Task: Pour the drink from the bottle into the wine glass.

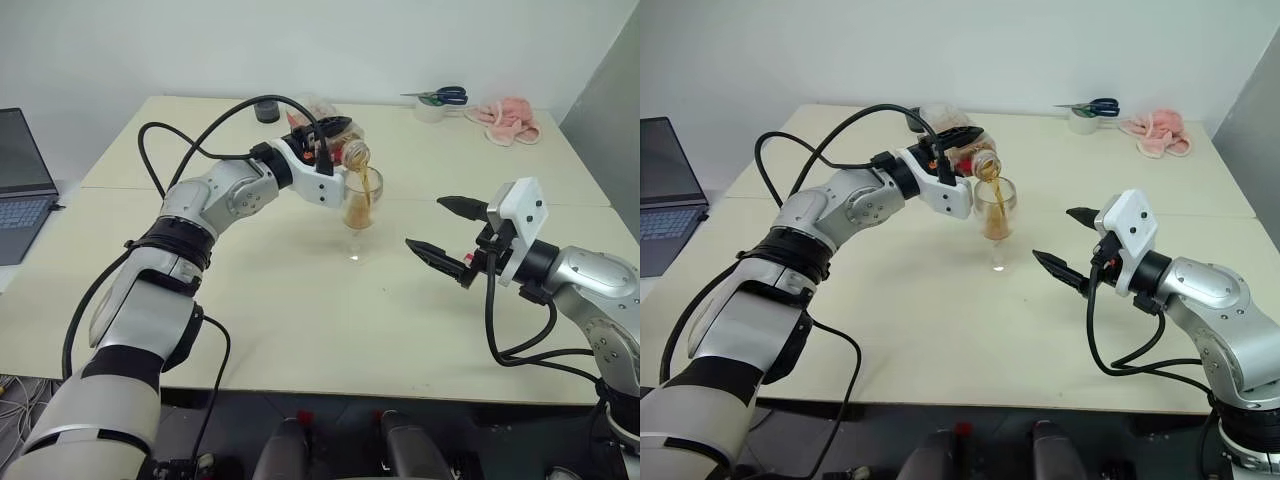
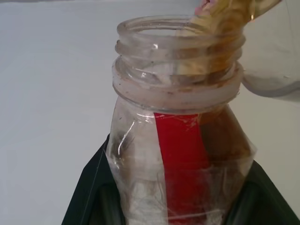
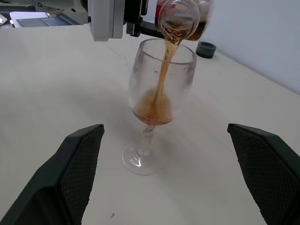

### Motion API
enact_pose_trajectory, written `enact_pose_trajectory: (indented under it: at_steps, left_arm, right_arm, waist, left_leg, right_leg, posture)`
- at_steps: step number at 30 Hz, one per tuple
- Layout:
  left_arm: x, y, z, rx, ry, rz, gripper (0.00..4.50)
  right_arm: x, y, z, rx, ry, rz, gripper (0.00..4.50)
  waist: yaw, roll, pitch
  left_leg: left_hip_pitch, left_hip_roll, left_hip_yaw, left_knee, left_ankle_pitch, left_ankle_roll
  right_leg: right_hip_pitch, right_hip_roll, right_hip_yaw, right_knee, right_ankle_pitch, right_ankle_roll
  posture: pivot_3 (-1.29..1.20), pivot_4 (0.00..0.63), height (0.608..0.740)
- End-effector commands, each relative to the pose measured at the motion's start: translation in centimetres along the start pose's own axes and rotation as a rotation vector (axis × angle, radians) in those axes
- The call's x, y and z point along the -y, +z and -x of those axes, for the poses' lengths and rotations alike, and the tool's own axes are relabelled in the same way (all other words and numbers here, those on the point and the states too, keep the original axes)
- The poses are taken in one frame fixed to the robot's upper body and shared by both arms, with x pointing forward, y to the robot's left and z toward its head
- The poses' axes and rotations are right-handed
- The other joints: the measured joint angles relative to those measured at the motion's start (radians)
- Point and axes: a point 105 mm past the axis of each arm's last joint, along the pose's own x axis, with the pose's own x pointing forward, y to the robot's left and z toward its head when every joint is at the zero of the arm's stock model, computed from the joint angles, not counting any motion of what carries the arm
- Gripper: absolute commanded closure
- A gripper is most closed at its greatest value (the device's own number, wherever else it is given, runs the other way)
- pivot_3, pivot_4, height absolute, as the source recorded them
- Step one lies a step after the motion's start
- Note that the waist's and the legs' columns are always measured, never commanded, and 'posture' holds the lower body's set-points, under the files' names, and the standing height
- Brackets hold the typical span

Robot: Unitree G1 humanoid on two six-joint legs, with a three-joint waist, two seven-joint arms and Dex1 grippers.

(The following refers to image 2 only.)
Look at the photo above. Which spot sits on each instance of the clear plastic cup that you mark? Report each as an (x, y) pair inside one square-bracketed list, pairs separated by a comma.
[(269, 58)]

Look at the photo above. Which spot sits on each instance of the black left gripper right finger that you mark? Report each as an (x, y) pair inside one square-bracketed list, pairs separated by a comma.
[(262, 199)]

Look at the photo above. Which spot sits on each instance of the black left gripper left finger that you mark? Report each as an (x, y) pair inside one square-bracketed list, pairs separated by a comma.
[(93, 187)]

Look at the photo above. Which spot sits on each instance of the clear plastic bottle red label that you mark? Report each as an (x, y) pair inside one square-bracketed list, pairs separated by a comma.
[(180, 152)]

